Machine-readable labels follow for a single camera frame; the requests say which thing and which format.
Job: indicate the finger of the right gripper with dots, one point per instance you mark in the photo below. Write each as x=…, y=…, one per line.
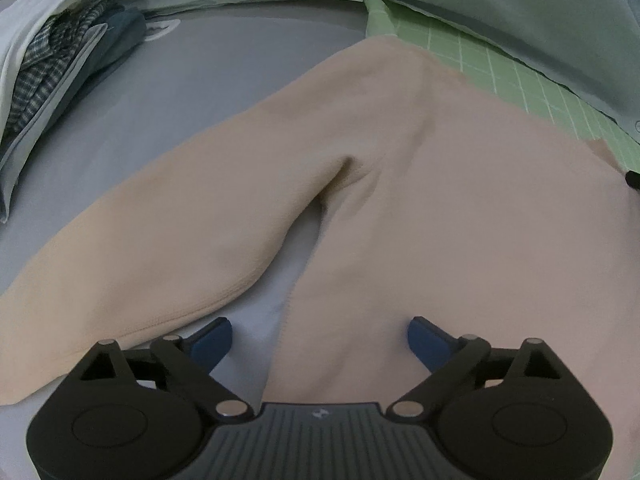
x=632, y=179

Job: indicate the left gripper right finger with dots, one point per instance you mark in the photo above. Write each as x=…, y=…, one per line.
x=430, y=344

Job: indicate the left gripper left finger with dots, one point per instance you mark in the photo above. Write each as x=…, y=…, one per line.
x=209, y=345

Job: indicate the beige long-sleeve garment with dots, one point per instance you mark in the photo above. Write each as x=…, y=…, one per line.
x=438, y=200

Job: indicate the green cutting mat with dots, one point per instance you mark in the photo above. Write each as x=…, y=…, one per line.
x=511, y=80

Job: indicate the grey checked shirt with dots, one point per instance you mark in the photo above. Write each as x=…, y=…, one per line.
x=70, y=54

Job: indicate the white garment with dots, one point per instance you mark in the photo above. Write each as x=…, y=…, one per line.
x=19, y=24

